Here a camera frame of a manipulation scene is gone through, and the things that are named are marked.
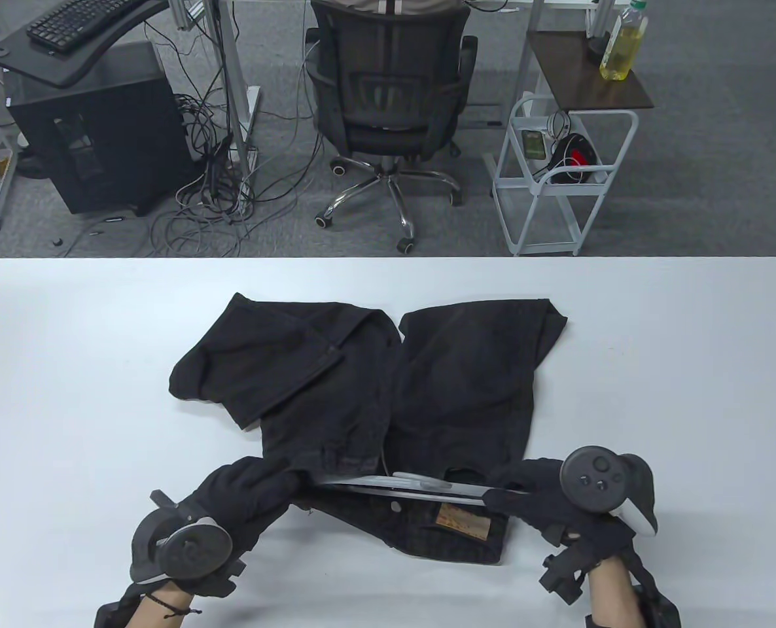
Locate person's right hand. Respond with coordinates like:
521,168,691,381
483,457,635,567

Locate person's left hand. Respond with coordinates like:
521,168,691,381
179,457,301,558

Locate grey plastic hanger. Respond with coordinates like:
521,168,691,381
309,472,533,506

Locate black trousers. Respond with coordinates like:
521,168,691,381
168,292,569,567

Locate person's left forearm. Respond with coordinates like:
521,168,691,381
126,579,194,628

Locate black forearm pack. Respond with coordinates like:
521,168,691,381
627,553,682,628
94,582,143,628

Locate person's right forearm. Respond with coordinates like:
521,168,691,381
584,559,645,628

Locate grey hand controller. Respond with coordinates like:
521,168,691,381
558,446,660,538
130,491,246,584

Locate white rolling cart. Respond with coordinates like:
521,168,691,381
491,94,639,257

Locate black computer tower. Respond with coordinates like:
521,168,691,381
5,41,196,218

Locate dark brown side table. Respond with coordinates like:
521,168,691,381
525,29,655,112

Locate black mesh office chair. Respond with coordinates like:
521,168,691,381
304,0,480,254

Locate silver desk leg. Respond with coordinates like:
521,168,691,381
215,0,262,197
470,0,547,130

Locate yellow oil bottle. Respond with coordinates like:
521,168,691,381
599,0,649,82

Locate black keyboard tray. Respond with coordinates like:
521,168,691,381
0,0,169,89

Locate black keyboard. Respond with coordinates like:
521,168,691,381
26,0,147,54

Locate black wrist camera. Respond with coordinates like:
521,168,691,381
192,559,246,599
540,546,591,602

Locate black cord bracelet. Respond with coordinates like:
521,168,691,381
146,592,203,619

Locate tangle of black cables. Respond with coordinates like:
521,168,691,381
143,20,317,259

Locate aluminium frame rail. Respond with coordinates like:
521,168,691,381
169,0,217,31

